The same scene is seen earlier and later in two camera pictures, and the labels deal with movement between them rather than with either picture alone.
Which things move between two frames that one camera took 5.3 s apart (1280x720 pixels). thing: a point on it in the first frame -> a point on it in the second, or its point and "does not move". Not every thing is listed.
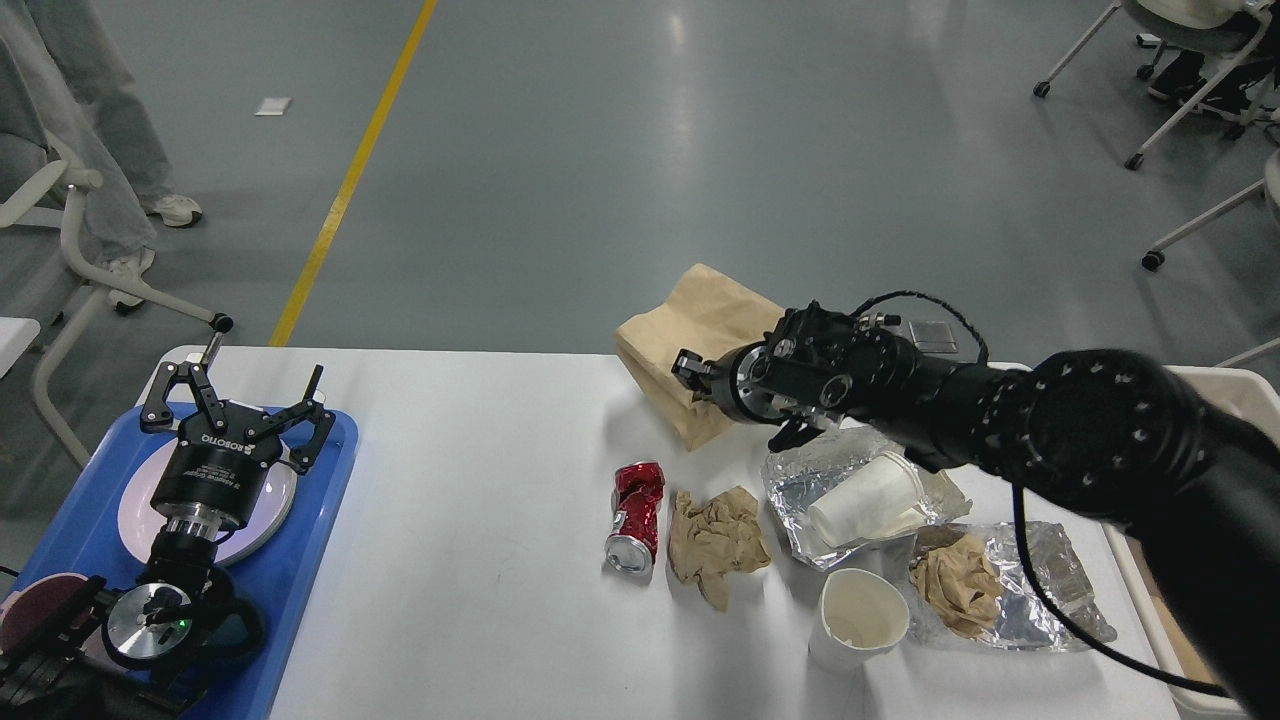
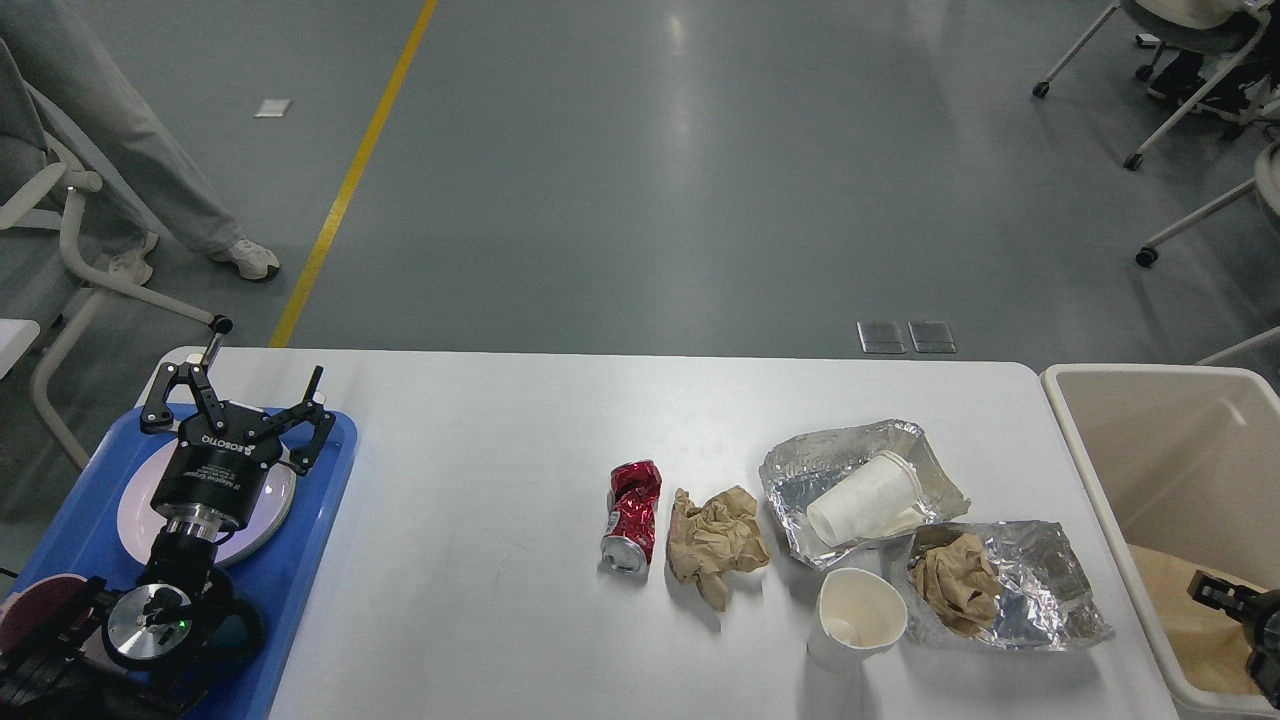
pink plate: x=139 y=525 does not move
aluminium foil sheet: x=1027 y=621 does not move
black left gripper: x=212 y=479 does not move
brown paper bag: x=705 y=313 -> x=1208 y=647
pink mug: x=28 y=614 does not move
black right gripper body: x=820 y=362 -> x=1264 y=663
